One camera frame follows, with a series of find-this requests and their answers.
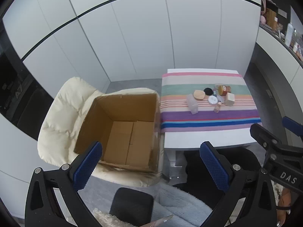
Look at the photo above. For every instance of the person's right hand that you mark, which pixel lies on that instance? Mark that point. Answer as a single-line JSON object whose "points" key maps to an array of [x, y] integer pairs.
{"points": [[285, 203]]}

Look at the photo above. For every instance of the black round puff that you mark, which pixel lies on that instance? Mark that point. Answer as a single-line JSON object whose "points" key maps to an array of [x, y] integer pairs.
{"points": [[208, 91]]}

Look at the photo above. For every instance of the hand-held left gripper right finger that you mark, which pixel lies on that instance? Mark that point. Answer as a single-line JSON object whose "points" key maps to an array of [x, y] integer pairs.
{"points": [[214, 166]]}

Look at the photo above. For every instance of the white curved counter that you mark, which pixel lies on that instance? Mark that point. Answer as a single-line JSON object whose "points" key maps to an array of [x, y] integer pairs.
{"points": [[279, 61]]}

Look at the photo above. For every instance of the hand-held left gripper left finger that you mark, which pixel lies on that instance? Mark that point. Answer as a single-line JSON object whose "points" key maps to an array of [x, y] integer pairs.
{"points": [[87, 165]]}

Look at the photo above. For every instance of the brown cardboard box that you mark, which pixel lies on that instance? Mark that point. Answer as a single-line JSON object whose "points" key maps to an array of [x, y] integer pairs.
{"points": [[127, 127]]}

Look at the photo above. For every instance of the brown wooden box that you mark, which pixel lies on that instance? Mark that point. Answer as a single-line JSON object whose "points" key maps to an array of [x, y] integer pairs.
{"points": [[271, 19]]}

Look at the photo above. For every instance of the striped cloth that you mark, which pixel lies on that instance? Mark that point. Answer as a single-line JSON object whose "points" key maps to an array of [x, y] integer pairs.
{"points": [[208, 119]]}

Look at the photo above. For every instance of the white round compact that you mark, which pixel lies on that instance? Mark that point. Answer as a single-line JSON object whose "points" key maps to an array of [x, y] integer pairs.
{"points": [[212, 100]]}

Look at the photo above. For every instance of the translucent rectangular bottle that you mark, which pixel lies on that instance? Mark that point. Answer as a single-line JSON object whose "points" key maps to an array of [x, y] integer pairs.
{"points": [[192, 104]]}

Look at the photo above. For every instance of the black glass cabinet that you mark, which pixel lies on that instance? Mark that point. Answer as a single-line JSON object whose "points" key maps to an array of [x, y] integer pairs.
{"points": [[16, 87]]}

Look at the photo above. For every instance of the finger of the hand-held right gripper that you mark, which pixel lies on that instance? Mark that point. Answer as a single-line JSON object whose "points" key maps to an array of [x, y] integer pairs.
{"points": [[262, 133], [292, 124]]}

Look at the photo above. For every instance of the yellow lid jar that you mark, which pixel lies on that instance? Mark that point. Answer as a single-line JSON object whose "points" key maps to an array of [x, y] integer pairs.
{"points": [[223, 90]]}

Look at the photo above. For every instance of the bubble wrap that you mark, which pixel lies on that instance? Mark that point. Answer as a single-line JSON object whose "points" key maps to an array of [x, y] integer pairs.
{"points": [[106, 218]]}

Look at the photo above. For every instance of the cream padded chair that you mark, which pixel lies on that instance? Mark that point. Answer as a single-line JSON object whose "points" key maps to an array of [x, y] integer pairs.
{"points": [[64, 113]]}

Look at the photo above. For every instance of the cream cube box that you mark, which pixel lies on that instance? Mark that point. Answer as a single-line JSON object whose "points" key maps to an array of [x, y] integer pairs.
{"points": [[229, 99]]}

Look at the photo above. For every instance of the small foundation bottle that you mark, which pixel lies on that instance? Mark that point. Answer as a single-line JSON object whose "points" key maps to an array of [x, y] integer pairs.
{"points": [[217, 107]]}

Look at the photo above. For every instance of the black square cushion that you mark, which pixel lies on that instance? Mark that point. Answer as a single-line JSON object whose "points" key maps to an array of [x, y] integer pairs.
{"points": [[131, 205]]}

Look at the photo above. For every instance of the grey fluffy blanket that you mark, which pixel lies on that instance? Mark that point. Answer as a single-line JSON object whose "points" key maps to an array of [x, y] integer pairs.
{"points": [[180, 203]]}

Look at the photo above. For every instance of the white table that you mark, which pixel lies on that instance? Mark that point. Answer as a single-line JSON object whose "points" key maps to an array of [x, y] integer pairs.
{"points": [[201, 139]]}

